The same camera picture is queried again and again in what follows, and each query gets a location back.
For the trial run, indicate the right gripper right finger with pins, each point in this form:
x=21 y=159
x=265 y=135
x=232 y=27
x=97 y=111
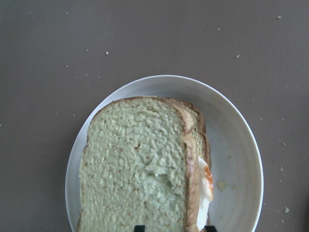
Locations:
x=210 y=228

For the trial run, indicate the bread slice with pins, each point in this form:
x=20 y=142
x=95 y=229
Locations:
x=140 y=167
x=199 y=128

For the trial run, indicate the white plate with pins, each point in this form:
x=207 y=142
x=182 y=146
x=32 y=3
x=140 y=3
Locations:
x=236 y=164

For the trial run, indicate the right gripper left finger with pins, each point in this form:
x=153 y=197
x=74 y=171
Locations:
x=139 y=228

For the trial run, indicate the fried egg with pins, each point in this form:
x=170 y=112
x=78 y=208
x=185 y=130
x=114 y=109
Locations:
x=206 y=193

